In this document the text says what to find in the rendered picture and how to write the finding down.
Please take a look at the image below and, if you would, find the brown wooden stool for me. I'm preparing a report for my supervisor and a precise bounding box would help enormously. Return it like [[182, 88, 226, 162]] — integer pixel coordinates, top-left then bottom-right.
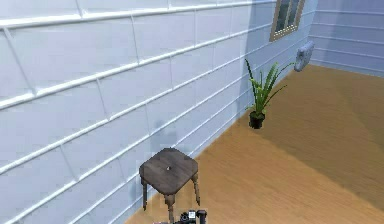
[[138, 147, 202, 224]]

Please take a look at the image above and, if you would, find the green house plant black pot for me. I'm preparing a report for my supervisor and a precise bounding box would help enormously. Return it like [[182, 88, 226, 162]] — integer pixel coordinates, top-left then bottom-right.
[[244, 58, 296, 130]]

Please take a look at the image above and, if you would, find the wooden framed window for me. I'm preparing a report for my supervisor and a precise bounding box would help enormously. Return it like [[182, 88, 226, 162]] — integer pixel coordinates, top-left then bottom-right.
[[269, 0, 306, 43]]

